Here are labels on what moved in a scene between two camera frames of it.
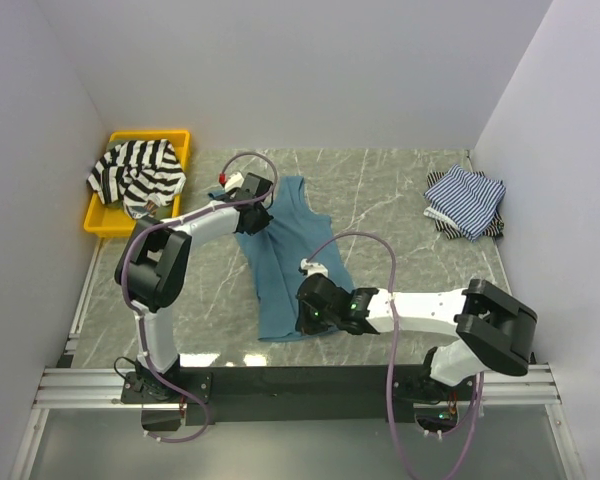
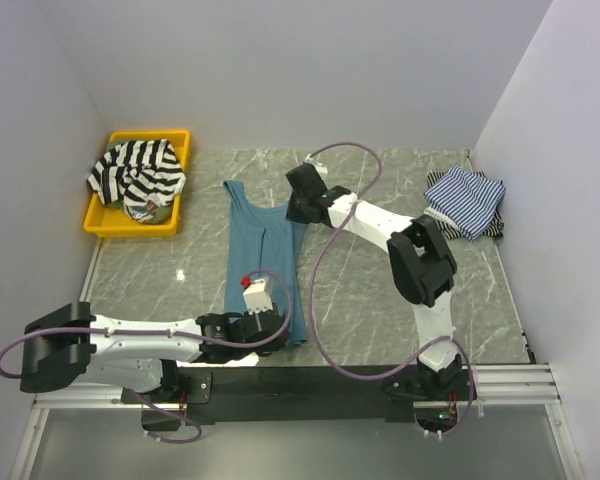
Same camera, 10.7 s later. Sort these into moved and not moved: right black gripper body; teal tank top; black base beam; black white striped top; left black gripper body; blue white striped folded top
Moved: left black gripper body; right black gripper body; teal tank top
Not moved: black base beam; blue white striped folded top; black white striped top
